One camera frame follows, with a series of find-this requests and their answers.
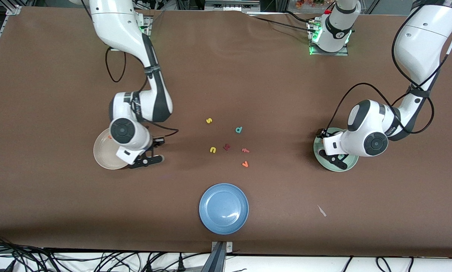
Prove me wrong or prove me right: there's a brown table mat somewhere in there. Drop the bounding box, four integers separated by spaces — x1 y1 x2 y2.
0 7 452 258

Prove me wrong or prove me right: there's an orange decoration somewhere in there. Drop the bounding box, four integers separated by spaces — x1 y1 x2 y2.
296 0 325 9

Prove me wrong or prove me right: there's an aluminium frame piece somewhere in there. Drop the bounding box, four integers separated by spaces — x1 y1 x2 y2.
204 0 261 13

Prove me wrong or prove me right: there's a green plate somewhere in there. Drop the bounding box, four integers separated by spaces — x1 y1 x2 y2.
313 128 360 173

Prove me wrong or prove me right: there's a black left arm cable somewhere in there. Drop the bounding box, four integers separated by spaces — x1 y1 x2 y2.
326 0 452 134

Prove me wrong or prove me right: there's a beige brown plate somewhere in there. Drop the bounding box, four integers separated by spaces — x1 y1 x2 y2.
93 128 130 170

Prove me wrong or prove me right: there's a blue plate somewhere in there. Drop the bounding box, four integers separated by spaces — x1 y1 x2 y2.
199 183 249 235

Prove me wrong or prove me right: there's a grey camera pole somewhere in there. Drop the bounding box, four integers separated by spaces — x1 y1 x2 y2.
201 242 227 272

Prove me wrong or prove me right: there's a metal camera bracket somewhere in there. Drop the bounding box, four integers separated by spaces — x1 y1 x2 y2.
211 241 234 253

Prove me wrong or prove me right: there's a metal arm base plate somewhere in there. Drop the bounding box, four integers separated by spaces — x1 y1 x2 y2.
137 15 153 36
307 19 350 56

